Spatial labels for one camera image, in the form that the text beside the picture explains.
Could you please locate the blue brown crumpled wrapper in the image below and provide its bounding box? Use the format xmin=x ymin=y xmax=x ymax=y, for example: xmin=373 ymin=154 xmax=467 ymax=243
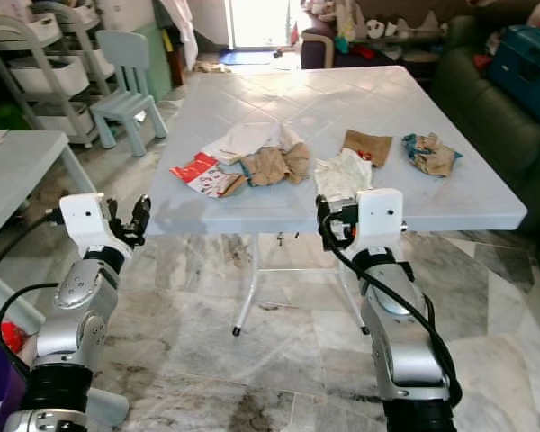
xmin=402 ymin=132 xmax=463 ymax=178

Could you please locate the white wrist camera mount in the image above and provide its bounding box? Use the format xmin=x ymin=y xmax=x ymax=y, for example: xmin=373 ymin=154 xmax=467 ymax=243
xmin=354 ymin=187 xmax=406 ymax=259
xmin=58 ymin=192 xmax=130 ymax=262

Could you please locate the white tissue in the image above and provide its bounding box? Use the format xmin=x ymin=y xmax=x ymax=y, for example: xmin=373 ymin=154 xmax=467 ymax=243
xmin=313 ymin=148 xmax=374 ymax=203

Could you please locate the white plastic folding table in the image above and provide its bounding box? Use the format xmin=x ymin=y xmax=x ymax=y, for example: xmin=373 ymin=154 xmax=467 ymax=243
xmin=144 ymin=65 xmax=528 ymax=338

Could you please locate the blue doormat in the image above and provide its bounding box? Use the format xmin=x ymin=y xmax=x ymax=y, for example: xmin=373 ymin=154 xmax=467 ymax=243
xmin=216 ymin=49 xmax=275 ymax=66

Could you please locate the pale blue child chair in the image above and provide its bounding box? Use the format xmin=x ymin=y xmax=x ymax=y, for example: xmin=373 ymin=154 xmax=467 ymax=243
xmin=85 ymin=387 xmax=130 ymax=428

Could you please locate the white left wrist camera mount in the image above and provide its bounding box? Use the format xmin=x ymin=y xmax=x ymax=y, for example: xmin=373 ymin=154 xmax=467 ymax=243
xmin=58 ymin=192 xmax=130 ymax=262

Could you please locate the red white wrapper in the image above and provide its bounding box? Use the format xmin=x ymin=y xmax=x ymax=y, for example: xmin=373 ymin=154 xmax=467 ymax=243
xmin=169 ymin=151 xmax=248 ymax=199

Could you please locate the pale green child chair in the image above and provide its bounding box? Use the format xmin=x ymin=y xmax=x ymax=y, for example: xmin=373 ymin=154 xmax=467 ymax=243
xmin=88 ymin=31 xmax=169 ymax=159

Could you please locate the brown crumpled paper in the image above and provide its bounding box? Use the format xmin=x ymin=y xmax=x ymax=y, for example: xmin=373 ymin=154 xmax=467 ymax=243
xmin=241 ymin=142 xmax=311 ymax=187

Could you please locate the blue suitcase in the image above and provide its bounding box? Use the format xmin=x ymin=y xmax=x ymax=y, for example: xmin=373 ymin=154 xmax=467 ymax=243
xmin=488 ymin=24 xmax=540 ymax=127

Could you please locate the white hanging cloth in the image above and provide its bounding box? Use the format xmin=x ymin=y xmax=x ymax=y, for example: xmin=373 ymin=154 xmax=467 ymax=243
xmin=157 ymin=0 xmax=199 ymax=71

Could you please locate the purple plastic bin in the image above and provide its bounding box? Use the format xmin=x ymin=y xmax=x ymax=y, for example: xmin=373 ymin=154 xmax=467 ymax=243
xmin=0 ymin=328 xmax=37 ymax=432

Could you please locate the brown flat paper bag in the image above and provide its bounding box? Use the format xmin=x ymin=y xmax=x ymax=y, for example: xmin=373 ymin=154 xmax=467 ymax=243
xmin=342 ymin=129 xmax=394 ymax=168

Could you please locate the white flat paper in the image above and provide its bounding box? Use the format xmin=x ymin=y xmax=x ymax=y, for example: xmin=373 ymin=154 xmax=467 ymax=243
xmin=202 ymin=121 xmax=305 ymax=166

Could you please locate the cluttered dark shelf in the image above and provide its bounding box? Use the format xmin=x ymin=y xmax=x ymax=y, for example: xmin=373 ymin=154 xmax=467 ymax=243
xmin=301 ymin=0 xmax=469 ymax=68

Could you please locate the dark green sofa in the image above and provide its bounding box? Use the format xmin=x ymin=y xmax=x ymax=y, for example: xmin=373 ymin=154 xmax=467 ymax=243
xmin=430 ymin=22 xmax=540 ymax=239

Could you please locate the grey shelf cart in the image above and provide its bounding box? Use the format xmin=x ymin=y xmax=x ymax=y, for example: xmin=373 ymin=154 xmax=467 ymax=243
xmin=0 ymin=3 xmax=104 ymax=147

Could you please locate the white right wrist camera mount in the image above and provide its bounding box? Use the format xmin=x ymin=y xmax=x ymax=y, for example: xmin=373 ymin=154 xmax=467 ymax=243
xmin=354 ymin=187 xmax=406 ymax=259

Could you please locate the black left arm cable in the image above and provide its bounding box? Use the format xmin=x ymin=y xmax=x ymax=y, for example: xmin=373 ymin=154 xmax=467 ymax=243
xmin=0 ymin=283 xmax=62 ymax=374
xmin=0 ymin=210 xmax=64 ymax=379

